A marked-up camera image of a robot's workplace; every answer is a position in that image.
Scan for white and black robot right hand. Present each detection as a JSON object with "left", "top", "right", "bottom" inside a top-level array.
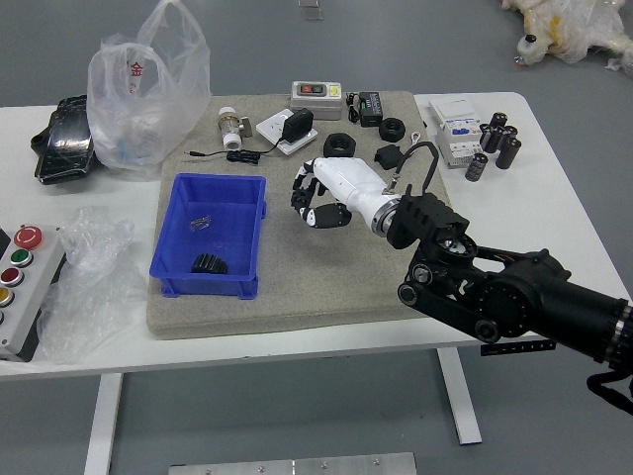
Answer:
[{"left": 290, "top": 155, "right": 403, "bottom": 234}]

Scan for big black gear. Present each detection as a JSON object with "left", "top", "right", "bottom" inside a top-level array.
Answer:
[{"left": 190, "top": 252, "right": 229, "bottom": 276}]

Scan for big black hex nut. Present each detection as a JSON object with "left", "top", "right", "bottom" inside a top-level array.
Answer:
[{"left": 322, "top": 132, "right": 356, "bottom": 159}]

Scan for black round nut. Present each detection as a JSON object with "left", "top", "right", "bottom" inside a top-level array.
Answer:
[{"left": 378, "top": 117, "right": 407, "bottom": 143}]

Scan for blue plastic box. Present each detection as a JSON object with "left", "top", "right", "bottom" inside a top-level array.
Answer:
[{"left": 148, "top": 172, "right": 269, "bottom": 301}]

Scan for grey push button control box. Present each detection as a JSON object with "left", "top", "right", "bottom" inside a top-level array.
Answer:
[{"left": 0, "top": 225, "right": 68, "bottom": 362}]

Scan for black power adapter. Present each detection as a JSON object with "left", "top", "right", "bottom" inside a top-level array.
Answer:
[{"left": 281, "top": 108, "right": 315, "bottom": 143}]

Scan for grey-brown foam mat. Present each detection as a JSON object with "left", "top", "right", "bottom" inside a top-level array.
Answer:
[{"left": 145, "top": 91, "right": 482, "bottom": 340}]

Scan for white circuit breaker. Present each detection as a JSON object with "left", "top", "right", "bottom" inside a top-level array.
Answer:
[{"left": 427, "top": 97, "right": 489, "bottom": 170}]

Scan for brass valve white ends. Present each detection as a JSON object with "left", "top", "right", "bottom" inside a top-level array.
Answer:
[{"left": 216, "top": 105, "right": 253, "bottom": 151}]

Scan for clear plastic bag red print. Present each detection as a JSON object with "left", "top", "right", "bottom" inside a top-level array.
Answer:
[{"left": 86, "top": 0, "right": 212, "bottom": 180}]

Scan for black table control panel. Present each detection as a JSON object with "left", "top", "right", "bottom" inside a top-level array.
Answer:
[{"left": 480, "top": 338, "right": 558, "bottom": 356}]

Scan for white table leg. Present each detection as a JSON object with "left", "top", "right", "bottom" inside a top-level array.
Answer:
[
  {"left": 83, "top": 373, "right": 124, "bottom": 475},
  {"left": 435, "top": 347, "right": 483, "bottom": 445}
]

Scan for plush toy in plastic wrap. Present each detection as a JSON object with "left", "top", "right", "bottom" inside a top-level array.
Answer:
[{"left": 498, "top": 0, "right": 633, "bottom": 76}]

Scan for crumpled clear bubble wrap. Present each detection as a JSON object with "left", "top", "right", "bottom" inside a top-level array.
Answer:
[{"left": 37, "top": 206, "right": 149, "bottom": 365}]

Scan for black plastic tray stack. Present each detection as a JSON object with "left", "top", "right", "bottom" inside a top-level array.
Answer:
[{"left": 31, "top": 95, "right": 103, "bottom": 187}]

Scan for silver metal plate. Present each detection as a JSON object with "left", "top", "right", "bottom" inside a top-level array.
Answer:
[{"left": 167, "top": 451, "right": 418, "bottom": 475}]

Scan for small black buzzer with wires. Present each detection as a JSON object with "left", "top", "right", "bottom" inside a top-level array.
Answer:
[{"left": 373, "top": 131, "right": 422, "bottom": 172}]

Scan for black charger module with cable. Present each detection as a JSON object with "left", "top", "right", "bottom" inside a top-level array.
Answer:
[{"left": 345, "top": 91, "right": 385, "bottom": 129}]

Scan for grey switch box red button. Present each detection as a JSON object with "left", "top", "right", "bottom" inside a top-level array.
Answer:
[{"left": 289, "top": 80, "right": 344, "bottom": 122}]

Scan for white wall socket plate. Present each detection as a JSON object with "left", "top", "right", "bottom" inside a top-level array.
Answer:
[{"left": 255, "top": 109, "right": 320, "bottom": 157}]

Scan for black adapter cable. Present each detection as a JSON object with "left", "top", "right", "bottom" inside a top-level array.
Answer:
[{"left": 184, "top": 140, "right": 286, "bottom": 166}]

